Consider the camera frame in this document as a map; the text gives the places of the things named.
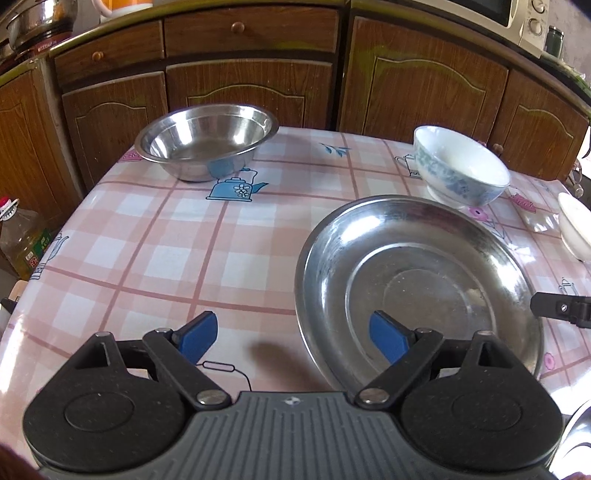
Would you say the cream microwave oven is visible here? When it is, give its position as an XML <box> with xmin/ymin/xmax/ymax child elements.
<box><xmin>418</xmin><ymin>0</ymin><xmax>550</xmax><ymax>58</ymax></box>

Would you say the orange electric kettle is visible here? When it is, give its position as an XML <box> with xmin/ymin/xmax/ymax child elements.
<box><xmin>91</xmin><ymin>0</ymin><xmax>153</xmax><ymax>20</ymax></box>

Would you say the large steel plate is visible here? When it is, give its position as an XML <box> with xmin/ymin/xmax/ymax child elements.
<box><xmin>549</xmin><ymin>401</ymin><xmax>591</xmax><ymax>479</ymax></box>

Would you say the red induction cooker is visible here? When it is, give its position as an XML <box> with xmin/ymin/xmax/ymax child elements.
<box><xmin>1</xmin><ymin>31</ymin><xmax>72</xmax><ymax>66</ymax></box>

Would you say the small steel bowl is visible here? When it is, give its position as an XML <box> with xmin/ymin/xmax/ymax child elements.
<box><xmin>134</xmin><ymin>104</ymin><xmax>280</xmax><ymax>183</ymax></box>

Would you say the green thermos bottle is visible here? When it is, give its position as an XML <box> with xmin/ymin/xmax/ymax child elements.
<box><xmin>545</xmin><ymin>25</ymin><xmax>565</xmax><ymax>59</ymax></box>

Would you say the brown wooden cabinet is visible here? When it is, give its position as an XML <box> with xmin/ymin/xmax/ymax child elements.
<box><xmin>1</xmin><ymin>1</ymin><xmax>590</xmax><ymax>229</ymax></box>

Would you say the white ceramic bowl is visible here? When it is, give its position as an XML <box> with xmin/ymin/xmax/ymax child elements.
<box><xmin>558</xmin><ymin>192</ymin><xmax>591</xmax><ymax>262</ymax></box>

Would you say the steel pot with lid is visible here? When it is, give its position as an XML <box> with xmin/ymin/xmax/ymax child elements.
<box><xmin>7</xmin><ymin>0</ymin><xmax>78</xmax><ymax>50</ymax></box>

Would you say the blue floral ceramic bowl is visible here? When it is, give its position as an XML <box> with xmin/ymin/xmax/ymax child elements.
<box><xmin>413</xmin><ymin>125</ymin><xmax>511</xmax><ymax>208</ymax></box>

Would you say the cooking oil bottle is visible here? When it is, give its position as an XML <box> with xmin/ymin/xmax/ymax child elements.
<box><xmin>1</xmin><ymin>196</ymin><xmax>51</xmax><ymax>280</ymax></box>

